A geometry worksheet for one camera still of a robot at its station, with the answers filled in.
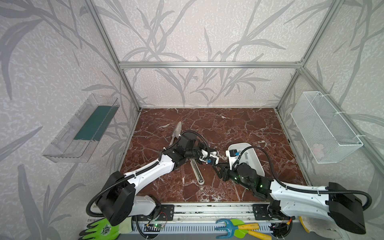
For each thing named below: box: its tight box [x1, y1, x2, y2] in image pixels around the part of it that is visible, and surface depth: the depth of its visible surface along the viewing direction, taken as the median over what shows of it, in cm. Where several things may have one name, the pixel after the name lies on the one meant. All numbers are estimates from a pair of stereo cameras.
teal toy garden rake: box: [214, 219, 260, 239], surface depth 69 cm
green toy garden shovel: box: [230, 219, 272, 240], surface depth 69 cm
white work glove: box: [299, 216, 341, 239], surface depth 71 cm
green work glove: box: [78, 217, 134, 240], surface depth 69 cm
